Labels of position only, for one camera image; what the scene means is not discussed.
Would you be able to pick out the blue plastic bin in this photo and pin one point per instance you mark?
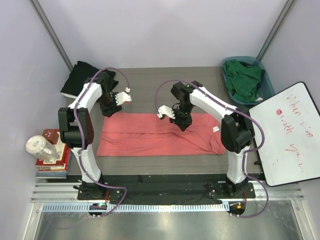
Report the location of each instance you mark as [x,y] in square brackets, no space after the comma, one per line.
[265,89]

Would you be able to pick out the left aluminium corner post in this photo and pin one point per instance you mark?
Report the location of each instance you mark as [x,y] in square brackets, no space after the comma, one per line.
[51,32]

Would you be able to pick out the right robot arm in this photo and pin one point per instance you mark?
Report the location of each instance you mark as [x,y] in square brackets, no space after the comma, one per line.
[236,130]

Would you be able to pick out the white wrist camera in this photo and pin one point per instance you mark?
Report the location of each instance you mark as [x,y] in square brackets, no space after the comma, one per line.
[165,111]
[122,97]

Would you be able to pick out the clear plastic jar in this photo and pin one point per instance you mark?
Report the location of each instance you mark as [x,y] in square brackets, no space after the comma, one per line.
[41,148]

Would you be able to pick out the stack of books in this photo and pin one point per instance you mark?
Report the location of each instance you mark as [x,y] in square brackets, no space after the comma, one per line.
[55,168]

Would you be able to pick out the green t shirt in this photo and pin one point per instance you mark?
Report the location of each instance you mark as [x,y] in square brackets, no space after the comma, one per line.
[242,80]

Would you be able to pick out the small red box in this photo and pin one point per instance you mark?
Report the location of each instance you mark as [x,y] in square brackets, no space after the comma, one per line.
[52,135]

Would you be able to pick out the right aluminium corner post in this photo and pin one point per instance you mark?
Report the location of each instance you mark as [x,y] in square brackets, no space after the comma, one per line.
[284,13]

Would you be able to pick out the aluminium rail frame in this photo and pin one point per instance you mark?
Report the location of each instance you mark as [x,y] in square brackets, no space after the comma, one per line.
[278,213]

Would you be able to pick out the black folded t shirt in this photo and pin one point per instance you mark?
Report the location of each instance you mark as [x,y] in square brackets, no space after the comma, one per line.
[77,77]

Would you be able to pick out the aluminium corner post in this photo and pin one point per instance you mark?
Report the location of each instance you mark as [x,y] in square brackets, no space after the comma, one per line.
[51,32]
[284,13]

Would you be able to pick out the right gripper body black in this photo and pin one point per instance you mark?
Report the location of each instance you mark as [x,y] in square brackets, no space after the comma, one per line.
[183,114]

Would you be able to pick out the white folded t shirt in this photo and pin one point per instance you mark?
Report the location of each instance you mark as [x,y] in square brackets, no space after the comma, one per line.
[69,95]

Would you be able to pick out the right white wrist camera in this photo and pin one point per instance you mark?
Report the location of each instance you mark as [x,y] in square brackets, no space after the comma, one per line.
[165,111]

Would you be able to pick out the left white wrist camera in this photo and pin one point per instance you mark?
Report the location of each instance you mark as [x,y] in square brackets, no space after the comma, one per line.
[122,97]

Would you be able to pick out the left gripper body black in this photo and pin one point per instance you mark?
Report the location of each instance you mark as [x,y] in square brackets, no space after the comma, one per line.
[108,104]

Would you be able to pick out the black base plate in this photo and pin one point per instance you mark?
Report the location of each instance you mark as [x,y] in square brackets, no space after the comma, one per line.
[165,187]

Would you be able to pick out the white whiteboard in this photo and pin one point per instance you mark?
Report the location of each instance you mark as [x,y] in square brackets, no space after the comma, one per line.
[290,122]

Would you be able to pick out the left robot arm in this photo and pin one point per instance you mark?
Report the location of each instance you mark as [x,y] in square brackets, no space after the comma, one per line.
[77,131]

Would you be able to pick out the red t shirt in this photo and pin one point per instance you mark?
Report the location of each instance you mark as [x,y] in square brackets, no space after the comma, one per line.
[144,134]

